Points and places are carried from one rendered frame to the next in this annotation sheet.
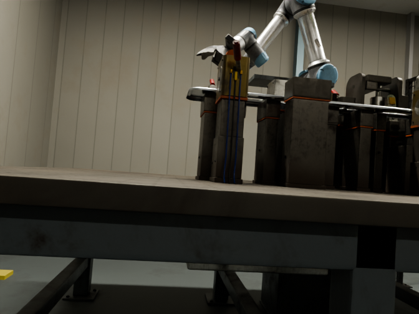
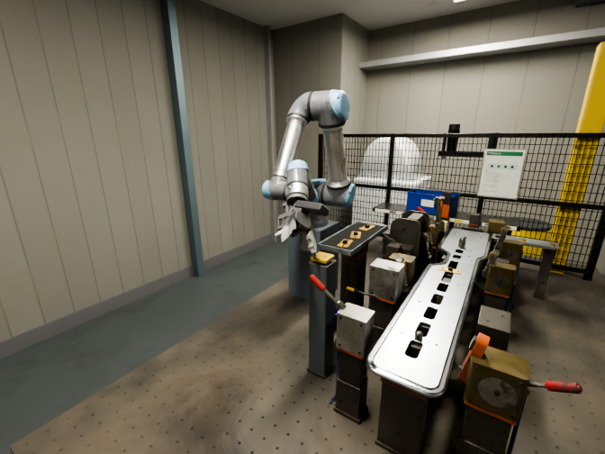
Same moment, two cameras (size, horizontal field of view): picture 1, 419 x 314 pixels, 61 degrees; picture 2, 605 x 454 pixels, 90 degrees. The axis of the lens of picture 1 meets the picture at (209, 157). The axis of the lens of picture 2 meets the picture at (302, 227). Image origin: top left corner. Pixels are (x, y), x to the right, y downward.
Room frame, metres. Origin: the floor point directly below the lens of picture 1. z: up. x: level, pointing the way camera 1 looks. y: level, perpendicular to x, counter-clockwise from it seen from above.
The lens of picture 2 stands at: (1.00, 0.67, 1.55)
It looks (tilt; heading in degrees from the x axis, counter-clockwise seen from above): 17 degrees down; 311
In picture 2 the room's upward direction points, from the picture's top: straight up
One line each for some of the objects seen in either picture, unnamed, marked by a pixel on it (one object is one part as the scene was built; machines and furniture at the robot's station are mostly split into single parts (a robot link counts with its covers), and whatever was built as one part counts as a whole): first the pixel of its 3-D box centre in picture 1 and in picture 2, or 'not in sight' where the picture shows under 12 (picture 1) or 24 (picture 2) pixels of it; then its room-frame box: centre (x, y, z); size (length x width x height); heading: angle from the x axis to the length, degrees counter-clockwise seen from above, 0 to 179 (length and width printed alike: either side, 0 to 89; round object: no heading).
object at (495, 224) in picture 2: not in sight; (492, 249); (1.26, -1.36, 0.88); 0.08 x 0.08 x 0.36; 7
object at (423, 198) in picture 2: not in sight; (431, 202); (1.68, -1.47, 1.09); 0.30 x 0.17 x 0.13; 178
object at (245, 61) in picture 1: (230, 121); (492, 424); (1.02, -0.05, 0.88); 0.14 x 0.09 x 0.36; 7
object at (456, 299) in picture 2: (375, 111); (451, 273); (1.29, -0.59, 1.00); 1.38 x 0.22 x 0.02; 97
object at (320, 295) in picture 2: not in sight; (321, 318); (1.57, -0.08, 0.92); 0.08 x 0.08 x 0.44; 7
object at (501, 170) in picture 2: not in sight; (501, 174); (1.33, -1.64, 1.30); 0.23 x 0.02 x 0.31; 7
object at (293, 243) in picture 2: not in sight; (313, 258); (1.96, -0.52, 0.90); 0.20 x 0.20 x 0.40; 6
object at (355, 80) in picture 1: (370, 133); (406, 263); (1.51, -0.68, 0.94); 0.18 x 0.13 x 0.49; 97
